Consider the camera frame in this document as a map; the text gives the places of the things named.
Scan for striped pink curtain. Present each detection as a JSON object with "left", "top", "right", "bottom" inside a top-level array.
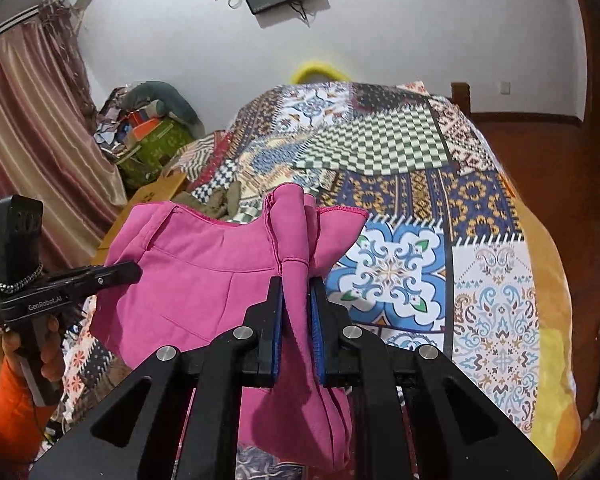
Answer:
[{"left": 0, "top": 2, "right": 128, "bottom": 281}]

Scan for white curtain rail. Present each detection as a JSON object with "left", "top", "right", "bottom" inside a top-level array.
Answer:
[{"left": 0, "top": 5, "right": 44, "bottom": 42}]

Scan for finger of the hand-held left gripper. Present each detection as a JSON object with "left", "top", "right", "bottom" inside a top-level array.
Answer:
[{"left": 82, "top": 261, "right": 143, "bottom": 292}]

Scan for orange striped cloth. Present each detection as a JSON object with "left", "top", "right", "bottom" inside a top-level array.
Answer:
[{"left": 177, "top": 132, "right": 231, "bottom": 181}]

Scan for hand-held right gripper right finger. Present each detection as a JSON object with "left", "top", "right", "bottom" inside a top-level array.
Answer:
[{"left": 307, "top": 277, "right": 558, "bottom": 480}]

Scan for pink pants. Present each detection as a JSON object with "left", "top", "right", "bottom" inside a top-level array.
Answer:
[{"left": 90, "top": 182, "right": 370, "bottom": 471}]

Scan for metal bead chain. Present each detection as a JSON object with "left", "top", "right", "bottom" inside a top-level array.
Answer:
[{"left": 0, "top": 262, "right": 44, "bottom": 294}]

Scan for orange box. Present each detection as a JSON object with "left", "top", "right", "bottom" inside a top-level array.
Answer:
[{"left": 130, "top": 119, "right": 164, "bottom": 142}]

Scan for grey pillow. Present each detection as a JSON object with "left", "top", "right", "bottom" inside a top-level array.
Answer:
[{"left": 125, "top": 81, "right": 201, "bottom": 126}]

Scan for olive green shorts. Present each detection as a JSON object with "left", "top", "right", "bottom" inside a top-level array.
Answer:
[{"left": 172, "top": 180, "right": 243, "bottom": 222}]

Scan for yellow plush pillow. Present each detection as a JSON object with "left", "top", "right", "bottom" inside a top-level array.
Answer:
[{"left": 290, "top": 60, "right": 351, "bottom": 85}]

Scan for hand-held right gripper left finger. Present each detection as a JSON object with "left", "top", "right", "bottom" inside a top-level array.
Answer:
[{"left": 29, "top": 276, "right": 285, "bottom": 480}]

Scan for wooden folding lap table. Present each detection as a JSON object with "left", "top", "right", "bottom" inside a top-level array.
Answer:
[{"left": 92, "top": 172, "right": 188, "bottom": 266}]

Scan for person's left hand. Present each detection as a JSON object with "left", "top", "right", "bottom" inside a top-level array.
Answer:
[{"left": 0, "top": 316, "right": 67, "bottom": 382}]

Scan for patchwork printed blanket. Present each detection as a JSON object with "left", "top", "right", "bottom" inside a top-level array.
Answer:
[{"left": 60, "top": 80, "right": 541, "bottom": 480}]

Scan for wooden bed post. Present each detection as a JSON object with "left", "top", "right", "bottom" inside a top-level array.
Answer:
[{"left": 451, "top": 82, "right": 474, "bottom": 116}]

